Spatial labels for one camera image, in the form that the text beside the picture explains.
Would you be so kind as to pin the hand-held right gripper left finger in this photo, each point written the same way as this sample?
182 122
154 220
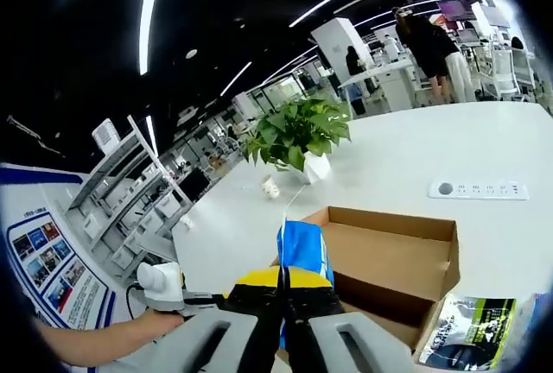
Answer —
255 304

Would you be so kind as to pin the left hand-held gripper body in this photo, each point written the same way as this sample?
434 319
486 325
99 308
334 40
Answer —
162 284

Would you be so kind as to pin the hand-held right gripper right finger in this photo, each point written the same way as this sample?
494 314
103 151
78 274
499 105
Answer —
315 304

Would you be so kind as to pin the blue wet wipes soft item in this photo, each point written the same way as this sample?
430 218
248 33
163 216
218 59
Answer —
302 248

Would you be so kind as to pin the brown cardboard shoe box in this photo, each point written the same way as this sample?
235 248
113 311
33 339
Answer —
389 256

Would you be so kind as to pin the grey green skincare pouch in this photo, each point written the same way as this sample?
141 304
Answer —
471 325

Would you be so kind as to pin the white ribbed box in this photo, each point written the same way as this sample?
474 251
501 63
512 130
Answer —
105 135

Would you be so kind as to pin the person's left hand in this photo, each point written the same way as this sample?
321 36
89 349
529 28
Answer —
164 323

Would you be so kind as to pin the small white cup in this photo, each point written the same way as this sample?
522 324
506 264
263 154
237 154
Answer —
186 222

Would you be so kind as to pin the row of white storage bins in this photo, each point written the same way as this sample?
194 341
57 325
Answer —
93 224

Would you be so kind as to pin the black desk monitor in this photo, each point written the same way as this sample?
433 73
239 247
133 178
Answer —
194 185

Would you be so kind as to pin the printed paper cup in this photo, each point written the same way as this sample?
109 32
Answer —
271 187

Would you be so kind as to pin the grey metal storage shelf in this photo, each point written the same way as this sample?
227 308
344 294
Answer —
108 166

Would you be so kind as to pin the green plant in white pot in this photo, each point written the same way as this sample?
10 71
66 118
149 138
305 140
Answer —
298 131

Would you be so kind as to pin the white table socket strip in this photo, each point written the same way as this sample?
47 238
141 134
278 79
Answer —
479 190

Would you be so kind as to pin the white standing desk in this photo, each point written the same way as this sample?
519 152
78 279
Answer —
397 84

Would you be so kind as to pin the ceiling light strips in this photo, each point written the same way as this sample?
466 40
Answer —
149 10

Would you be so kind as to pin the group of white office chairs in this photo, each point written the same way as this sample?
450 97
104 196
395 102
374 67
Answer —
505 71

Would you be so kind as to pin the purple lit screen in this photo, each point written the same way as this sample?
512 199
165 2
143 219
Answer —
455 8

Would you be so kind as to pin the white blue wall poster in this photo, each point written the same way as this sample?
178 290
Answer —
43 256

